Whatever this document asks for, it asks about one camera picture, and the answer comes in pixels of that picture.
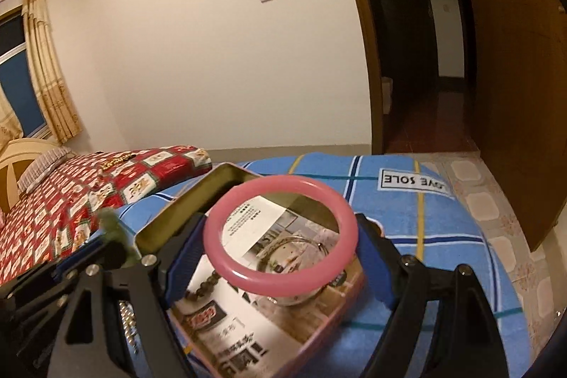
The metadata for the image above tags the white pearl necklace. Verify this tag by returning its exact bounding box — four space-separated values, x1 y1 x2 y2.
117 299 141 357

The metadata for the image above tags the pink bangle bracelet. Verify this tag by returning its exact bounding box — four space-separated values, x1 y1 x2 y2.
202 174 360 299

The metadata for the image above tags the silver bangle bracelet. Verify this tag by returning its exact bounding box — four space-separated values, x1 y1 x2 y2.
256 233 329 308

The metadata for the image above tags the green jade bangle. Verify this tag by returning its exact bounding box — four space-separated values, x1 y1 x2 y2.
95 207 139 268

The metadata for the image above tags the red patterned quilt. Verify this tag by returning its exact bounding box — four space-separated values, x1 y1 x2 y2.
1 146 212 282

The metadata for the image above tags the floral patterned bed sheet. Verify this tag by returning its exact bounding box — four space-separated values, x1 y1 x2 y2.
411 153 566 358

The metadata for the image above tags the printed paper leaflet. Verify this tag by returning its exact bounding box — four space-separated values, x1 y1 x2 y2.
169 197 363 377

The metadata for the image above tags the striped pillow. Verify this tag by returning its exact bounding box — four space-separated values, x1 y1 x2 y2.
17 147 75 194

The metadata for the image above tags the cream wooden headboard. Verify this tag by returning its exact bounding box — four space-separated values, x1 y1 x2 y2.
0 138 58 213

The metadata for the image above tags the blue plaid towel blanket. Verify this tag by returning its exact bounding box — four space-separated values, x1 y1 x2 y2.
92 151 533 378

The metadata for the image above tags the pink metal tin box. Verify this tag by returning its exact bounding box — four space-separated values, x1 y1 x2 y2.
135 164 359 377

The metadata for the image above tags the beige curtain left panel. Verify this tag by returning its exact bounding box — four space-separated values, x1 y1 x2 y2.
0 87 23 149

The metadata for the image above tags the beige curtain panel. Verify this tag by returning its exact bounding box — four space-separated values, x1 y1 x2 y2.
0 87 23 149
21 0 82 144

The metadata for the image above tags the beige curtain right panel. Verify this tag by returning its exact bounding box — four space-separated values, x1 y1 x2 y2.
21 0 82 144

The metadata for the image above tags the window with blue glass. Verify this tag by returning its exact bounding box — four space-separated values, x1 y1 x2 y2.
1 8 47 137

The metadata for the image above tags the brown wooden door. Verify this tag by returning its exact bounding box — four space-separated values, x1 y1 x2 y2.
471 0 566 249

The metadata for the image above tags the brown wooden door frame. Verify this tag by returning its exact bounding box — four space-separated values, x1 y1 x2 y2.
355 0 383 154

